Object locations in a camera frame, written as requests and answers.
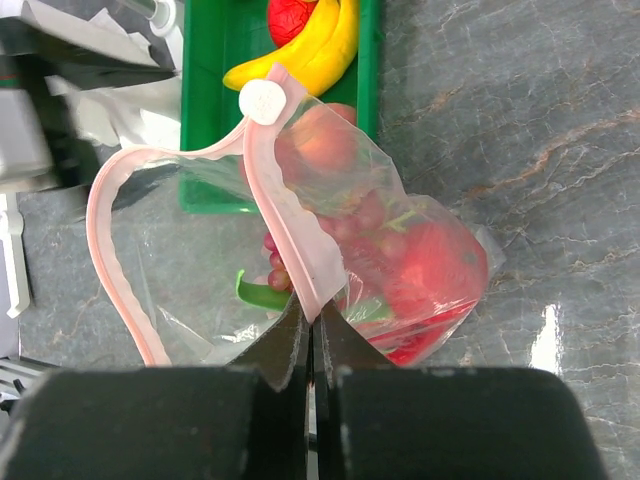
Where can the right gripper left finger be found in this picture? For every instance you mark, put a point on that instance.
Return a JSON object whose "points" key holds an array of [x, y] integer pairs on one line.
{"points": [[244, 420]]}

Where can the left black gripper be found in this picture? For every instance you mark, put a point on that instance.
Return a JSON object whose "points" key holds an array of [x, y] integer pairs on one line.
{"points": [[40, 146]]}

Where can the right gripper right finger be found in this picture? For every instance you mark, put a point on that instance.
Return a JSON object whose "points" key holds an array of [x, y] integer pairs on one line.
{"points": [[379, 421]]}

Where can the red chili pepper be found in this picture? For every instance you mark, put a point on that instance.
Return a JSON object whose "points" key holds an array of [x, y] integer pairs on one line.
{"points": [[417, 341]]}

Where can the red apple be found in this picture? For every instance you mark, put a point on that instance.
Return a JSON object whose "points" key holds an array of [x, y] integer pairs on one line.
{"points": [[443, 274]]}

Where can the clear pink zip top bag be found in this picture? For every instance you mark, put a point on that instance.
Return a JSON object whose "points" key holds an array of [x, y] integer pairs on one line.
{"points": [[168, 231]]}

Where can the red grapes bunch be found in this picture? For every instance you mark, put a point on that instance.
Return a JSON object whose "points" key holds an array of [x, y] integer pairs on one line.
{"points": [[380, 244]]}

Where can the pink dragon fruit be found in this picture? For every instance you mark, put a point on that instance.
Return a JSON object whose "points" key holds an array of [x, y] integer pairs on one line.
{"points": [[357, 303]]}

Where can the silver clothes rack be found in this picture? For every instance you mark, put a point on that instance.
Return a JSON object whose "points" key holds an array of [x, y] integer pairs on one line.
{"points": [[12, 228]]}

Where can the white t-shirt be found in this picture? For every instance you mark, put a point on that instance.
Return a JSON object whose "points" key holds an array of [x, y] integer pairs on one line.
{"points": [[142, 114]]}

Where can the green plastic crate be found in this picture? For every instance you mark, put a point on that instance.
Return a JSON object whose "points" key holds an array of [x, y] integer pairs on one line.
{"points": [[221, 34]]}

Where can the small red wrinkled fruit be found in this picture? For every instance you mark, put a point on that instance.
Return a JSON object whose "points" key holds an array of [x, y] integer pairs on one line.
{"points": [[287, 18]]}

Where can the peach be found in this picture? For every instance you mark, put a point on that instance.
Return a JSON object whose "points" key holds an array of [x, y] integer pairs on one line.
{"points": [[318, 141]]}

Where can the yellow banana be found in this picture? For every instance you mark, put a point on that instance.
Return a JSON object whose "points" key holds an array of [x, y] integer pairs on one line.
{"points": [[317, 58]]}

